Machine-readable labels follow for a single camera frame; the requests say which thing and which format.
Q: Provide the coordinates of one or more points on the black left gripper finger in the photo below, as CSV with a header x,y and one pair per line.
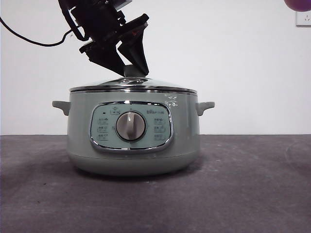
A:
x,y
107,60
137,52

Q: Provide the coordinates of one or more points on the glass lid with green knob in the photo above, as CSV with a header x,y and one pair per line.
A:
x,y
158,84

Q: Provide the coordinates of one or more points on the brown egg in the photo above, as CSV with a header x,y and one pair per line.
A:
x,y
300,4

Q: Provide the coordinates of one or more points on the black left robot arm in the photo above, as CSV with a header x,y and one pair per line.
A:
x,y
85,3

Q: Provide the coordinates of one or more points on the pale green electric pot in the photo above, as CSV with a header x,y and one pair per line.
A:
x,y
80,126

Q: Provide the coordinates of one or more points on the white wall socket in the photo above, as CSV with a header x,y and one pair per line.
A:
x,y
303,19

